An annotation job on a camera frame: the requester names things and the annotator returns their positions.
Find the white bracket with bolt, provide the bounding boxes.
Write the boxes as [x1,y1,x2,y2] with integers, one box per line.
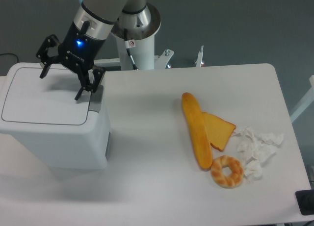
[154,49,175,70]

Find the white frame bar right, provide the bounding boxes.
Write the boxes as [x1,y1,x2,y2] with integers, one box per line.
[290,75,314,123]

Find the white clamp post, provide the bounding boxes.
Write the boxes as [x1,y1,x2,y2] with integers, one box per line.
[195,45,205,68]

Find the white trash can lid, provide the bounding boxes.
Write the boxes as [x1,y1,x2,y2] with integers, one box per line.
[1,65,90,126]

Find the braided ring bread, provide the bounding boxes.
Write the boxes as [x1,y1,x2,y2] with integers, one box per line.
[210,155,244,188]

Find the crumpled white tissue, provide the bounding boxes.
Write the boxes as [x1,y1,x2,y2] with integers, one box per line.
[232,126,285,183]

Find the black device at edge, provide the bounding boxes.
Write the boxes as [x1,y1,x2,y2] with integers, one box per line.
[295,189,314,215]

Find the white trash can body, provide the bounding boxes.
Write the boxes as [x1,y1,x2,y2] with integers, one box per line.
[0,63,112,170]

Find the long yellow baguette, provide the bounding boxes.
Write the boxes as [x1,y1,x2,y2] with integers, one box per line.
[182,92,213,171]

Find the grey bin push button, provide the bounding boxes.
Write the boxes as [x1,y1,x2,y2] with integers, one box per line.
[88,85,104,113]

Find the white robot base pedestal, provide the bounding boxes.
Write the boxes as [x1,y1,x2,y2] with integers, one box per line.
[115,35,155,71]

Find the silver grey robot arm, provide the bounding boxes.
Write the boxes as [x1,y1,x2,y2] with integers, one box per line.
[36,0,161,100]

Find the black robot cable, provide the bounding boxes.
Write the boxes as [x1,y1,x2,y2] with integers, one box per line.
[123,28,139,71]

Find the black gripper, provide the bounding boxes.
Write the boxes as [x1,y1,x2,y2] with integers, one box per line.
[36,21,106,100]

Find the orange toast slice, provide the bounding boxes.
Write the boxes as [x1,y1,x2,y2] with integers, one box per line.
[202,112,236,152]

